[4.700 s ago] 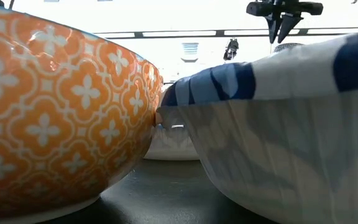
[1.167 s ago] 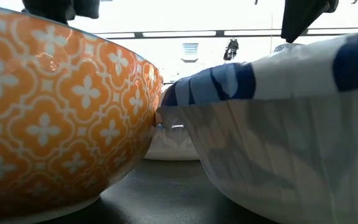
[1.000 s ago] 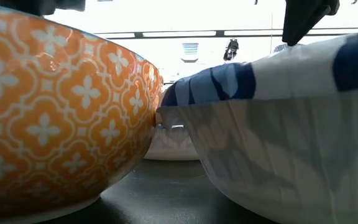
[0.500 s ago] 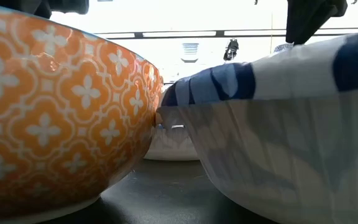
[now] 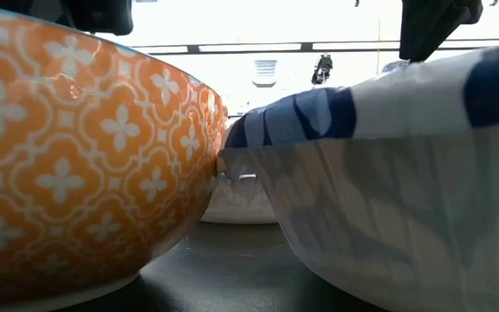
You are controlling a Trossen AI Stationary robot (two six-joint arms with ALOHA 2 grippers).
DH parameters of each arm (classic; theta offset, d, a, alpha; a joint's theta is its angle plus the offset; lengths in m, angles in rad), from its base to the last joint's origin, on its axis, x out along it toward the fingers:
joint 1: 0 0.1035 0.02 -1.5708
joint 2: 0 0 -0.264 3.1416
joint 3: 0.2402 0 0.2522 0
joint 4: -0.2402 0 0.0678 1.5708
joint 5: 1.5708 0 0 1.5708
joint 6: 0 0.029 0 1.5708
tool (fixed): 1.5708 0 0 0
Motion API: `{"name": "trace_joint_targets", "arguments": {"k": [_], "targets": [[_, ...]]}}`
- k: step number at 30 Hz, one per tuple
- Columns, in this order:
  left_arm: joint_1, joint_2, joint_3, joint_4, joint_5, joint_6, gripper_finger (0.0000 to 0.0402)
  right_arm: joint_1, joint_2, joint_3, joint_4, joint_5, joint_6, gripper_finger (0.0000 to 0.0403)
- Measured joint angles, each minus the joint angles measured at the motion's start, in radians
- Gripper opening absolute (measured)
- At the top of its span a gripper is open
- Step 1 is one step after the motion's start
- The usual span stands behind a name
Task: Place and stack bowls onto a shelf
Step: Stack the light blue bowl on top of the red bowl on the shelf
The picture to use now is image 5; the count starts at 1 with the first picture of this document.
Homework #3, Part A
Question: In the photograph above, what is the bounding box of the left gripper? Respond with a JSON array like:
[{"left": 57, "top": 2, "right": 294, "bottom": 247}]
[{"left": 0, "top": 0, "right": 135, "bottom": 37}]

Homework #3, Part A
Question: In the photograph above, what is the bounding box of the orange bowl with blue inside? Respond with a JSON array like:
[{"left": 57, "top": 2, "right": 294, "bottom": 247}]
[{"left": 0, "top": 3, "right": 229, "bottom": 312}]

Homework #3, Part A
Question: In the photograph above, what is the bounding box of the blue white patterned paper bowl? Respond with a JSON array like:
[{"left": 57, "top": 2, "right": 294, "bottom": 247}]
[
  {"left": 199, "top": 123, "right": 279, "bottom": 225},
  {"left": 218, "top": 37, "right": 499, "bottom": 312}
]

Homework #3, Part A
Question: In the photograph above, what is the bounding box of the black hanging camera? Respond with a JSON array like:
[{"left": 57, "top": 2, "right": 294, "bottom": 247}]
[{"left": 310, "top": 52, "right": 335, "bottom": 87}]

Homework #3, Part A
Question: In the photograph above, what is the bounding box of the ceiling air duct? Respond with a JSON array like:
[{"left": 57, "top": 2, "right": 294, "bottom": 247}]
[{"left": 251, "top": 59, "right": 279, "bottom": 88}]

